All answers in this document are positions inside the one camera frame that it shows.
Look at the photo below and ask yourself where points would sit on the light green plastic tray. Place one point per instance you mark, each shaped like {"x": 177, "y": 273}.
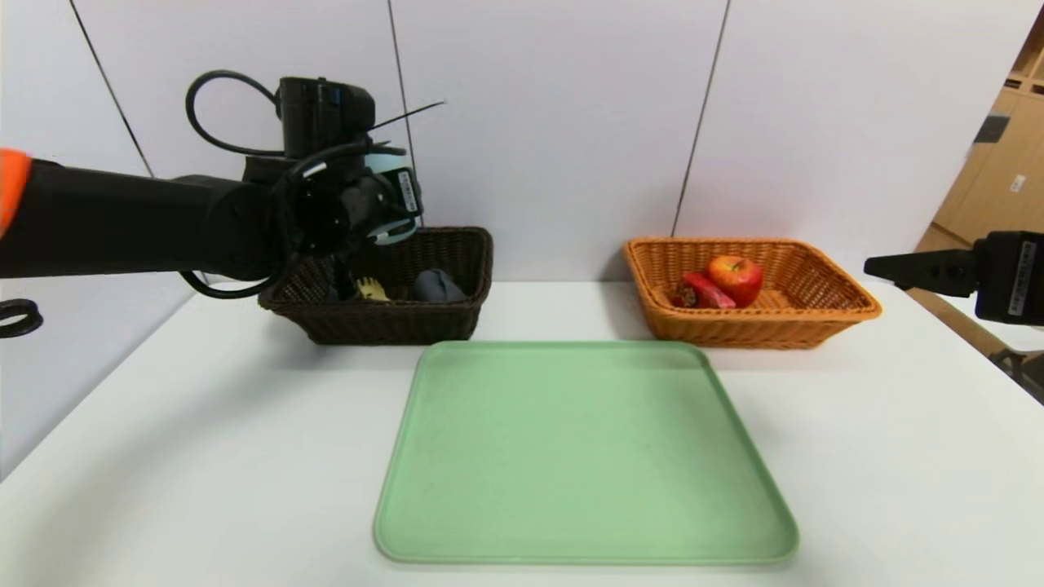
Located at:
{"x": 571, "y": 465}

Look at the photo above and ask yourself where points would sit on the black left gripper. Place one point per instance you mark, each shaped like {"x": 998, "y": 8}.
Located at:
{"x": 405, "y": 192}

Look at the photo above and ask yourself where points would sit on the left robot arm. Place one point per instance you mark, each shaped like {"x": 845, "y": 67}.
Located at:
{"x": 147, "y": 228}

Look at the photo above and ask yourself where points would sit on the red apple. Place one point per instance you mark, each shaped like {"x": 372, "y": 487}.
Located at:
{"x": 736, "y": 281}

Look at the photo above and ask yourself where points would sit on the dark glass cone bottle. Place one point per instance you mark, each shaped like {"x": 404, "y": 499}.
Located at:
{"x": 342, "y": 285}

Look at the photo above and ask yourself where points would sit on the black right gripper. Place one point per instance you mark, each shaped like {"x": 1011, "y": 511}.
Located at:
{"x": 1011, "y": 277}

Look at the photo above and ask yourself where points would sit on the dark grey towel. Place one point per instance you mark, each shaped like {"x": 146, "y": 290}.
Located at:
{"x": 439, "y": 287}

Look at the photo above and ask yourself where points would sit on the blue-grey plastic cup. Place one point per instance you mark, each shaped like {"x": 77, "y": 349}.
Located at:
{"x": 391, "y": 234}

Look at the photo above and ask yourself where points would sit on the red juice carton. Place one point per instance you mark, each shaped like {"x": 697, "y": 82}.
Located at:
{"x": 708, "y": 293}

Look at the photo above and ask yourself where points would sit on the yellow green pasta spoon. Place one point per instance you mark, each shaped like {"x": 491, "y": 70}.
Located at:
{"x": 373, "y": 289}

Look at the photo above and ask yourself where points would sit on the orange wicker basket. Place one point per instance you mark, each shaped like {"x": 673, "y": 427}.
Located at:
{"x": 734, "y": 330}

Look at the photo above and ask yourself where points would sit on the dark brown wicker basket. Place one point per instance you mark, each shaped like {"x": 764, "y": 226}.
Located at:
{"x": 408, "y": 322}

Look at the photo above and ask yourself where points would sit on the wooden cabinet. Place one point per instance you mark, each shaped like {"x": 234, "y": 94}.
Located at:
{"x": 999, "y": 163}

